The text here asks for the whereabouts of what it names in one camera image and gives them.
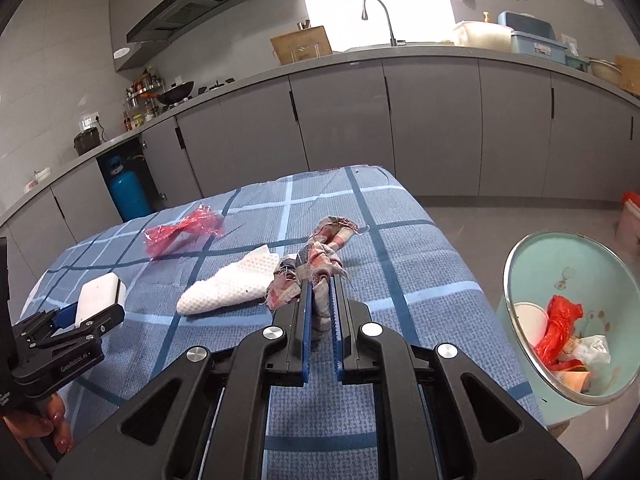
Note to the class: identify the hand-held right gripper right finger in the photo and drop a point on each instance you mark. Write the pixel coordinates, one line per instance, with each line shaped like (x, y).
(336, 320)

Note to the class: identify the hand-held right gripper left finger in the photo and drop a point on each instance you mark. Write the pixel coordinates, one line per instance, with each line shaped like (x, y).
(306, 320)

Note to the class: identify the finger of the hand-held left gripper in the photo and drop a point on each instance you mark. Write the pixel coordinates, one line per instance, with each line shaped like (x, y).
(62, 317)
(90, 330)

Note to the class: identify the white foam block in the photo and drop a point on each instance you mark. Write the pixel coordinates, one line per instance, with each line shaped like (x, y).
(97, 295)

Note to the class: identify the plaid cloth rag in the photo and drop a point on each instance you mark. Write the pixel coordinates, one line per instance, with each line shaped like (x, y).
(320, 255)

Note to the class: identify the mint green bin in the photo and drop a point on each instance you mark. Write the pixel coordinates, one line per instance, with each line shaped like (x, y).
(550, 270)

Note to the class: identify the clear plastic bag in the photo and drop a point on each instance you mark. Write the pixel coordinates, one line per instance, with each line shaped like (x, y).
(595, 350)

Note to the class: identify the person's left hand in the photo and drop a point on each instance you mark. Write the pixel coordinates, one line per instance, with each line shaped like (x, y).
(40, 420)

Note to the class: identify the blue checked tablecloth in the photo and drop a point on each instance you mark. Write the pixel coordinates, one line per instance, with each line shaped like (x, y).
(400, 270)

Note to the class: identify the white paper towel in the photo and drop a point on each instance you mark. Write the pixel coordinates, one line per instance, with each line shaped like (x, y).
(225, 285)

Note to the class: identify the blue gas cylinder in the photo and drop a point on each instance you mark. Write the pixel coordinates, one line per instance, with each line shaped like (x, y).
(127, 190)

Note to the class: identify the red plastic wrapper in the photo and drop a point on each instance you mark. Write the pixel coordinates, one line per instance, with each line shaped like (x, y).
(190, 225)

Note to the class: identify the dark rice cooker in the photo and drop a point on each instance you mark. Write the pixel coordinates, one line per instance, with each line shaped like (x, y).
(87, 141)

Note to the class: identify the grey kitchen cabinets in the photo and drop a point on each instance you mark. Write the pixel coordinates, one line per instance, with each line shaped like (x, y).
(430, 120)

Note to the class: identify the rack of condiment bottles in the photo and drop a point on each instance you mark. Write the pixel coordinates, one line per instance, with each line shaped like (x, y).
(142, 95)

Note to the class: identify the black wok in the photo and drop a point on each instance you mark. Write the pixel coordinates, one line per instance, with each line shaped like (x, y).
(177, 91)

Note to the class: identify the wooden cutting board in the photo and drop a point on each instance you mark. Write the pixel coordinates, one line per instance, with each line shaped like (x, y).
(300, 45)

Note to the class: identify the metal gooseneck faucet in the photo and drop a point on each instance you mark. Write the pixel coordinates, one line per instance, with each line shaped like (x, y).
(390, 25)

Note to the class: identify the red lidded floor container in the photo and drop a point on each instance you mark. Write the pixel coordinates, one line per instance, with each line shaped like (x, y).
(630, 220)

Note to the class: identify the white lidded container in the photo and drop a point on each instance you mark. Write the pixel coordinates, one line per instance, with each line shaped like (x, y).
(482, 35)

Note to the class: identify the grey range hood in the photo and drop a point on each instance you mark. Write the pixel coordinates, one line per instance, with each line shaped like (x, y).
(180, 10)

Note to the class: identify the teal plastic storage box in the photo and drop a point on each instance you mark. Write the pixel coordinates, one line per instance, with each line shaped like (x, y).
(535, 40)

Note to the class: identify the small mint tub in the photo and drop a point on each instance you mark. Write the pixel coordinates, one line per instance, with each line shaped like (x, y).
(577, 62)

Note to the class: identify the light wooden board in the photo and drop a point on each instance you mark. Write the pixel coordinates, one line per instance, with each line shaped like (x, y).
(630, 75)

